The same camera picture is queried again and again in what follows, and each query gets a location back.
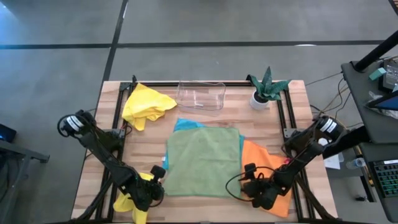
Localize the small teal box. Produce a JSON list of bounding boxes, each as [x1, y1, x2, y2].
[[369, 67, 387, 82]]

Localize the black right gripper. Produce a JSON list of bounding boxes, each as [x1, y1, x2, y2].
[[241, 162, 282, 211]]

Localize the green snake plant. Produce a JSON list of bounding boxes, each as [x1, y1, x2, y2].
[[246, 65, 292, 102]]

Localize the white paper sheet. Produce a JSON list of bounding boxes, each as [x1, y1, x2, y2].
[[322, 136, 345, 170]]

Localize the black aluminium table frame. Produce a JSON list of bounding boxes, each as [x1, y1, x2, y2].
[[73, 74, 338, 224]]

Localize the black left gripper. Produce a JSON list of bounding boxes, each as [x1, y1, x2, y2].
[[126, 164, 167, 213]]

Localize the black right camera cable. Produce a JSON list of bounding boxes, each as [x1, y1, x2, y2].
[[224, 166, 280, 203]]

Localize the clear plastic bin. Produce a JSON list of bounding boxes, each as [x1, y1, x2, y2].
[[175, 80, 227, 112]]

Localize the dark grey metal stand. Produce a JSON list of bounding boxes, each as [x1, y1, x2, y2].
[[0, 139, 50, 224]]

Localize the clear plastic bottle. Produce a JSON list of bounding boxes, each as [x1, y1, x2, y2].
[[345, 157, 367, 170]]

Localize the black keyboard green keys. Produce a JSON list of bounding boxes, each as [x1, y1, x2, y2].
[[371, 159, 398, 199]]

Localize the black metal pole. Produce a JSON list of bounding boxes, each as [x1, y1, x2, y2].
[[353, 30, 398, 73]]

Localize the dark tablet screen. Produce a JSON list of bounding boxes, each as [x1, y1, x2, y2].
[[366, 91, 398, 112]]

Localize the black electronic device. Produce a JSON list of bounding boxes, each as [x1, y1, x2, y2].
[[381, 58, 398, 93]]

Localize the blue microfiber towel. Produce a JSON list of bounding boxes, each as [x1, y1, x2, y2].
[[161, 117, 246, 171]]

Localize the dark grey desk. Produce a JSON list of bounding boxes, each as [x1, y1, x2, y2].
[[340, 60, 398, 144], [356, 141, 398, 223]]

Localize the white plant pot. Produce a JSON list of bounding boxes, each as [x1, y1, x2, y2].
[[249, 90, 271, 111]]

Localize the orange microfiber towel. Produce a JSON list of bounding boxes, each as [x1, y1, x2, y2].
[[240, 139, 294, 218]]

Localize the yellow microfiber towel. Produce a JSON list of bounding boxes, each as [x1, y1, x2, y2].
[[112, 172, 155, 224], [121, 82, 178, 132]]

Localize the dark device blue light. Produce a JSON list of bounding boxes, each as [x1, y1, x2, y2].
[[0, 123, 17, 144]]

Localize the green microfiber towel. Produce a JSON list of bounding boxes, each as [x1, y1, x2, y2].
[[163, 126, 243, 199]]

